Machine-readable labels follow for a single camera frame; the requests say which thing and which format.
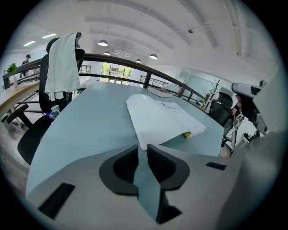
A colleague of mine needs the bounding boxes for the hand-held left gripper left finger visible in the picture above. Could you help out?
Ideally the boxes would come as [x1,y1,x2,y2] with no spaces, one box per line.
[26,144,158,230]

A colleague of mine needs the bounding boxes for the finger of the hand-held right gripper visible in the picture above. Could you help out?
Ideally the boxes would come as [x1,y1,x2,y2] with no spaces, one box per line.
[216,66,288,230]

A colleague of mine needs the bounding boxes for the black metal railing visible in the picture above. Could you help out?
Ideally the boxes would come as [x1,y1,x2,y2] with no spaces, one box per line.
[2,53,204,106]

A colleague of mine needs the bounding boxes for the yellow and white book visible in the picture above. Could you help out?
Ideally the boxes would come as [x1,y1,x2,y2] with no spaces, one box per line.
[125,93,207,151]

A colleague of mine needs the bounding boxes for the coat rack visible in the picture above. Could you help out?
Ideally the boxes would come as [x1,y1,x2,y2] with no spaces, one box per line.
[211,79,223,95]

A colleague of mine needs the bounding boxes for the light wooden desk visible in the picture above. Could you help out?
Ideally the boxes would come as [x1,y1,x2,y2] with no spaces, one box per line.
[0,80,42,122]

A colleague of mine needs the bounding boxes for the black office chair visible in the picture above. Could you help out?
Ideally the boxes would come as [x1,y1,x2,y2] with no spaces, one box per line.
[208,88,234,128]
[17,32,86,166]

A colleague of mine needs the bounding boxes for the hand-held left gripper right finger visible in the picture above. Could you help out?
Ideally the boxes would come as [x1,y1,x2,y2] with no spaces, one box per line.
[147,143,243,230]

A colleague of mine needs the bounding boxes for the white cloth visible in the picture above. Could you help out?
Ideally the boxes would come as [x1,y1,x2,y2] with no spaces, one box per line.
[44,32,81,102]

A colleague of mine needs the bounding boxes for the green potted plant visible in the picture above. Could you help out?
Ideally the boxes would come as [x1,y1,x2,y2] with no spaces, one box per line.
[4,62,18,76]

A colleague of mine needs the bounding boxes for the clear plastic bottle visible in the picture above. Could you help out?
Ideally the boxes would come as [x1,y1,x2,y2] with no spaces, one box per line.
[47,104,61,120]

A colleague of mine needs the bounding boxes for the white and black machine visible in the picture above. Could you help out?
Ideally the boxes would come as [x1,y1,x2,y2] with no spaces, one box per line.
[231,80,270,137]

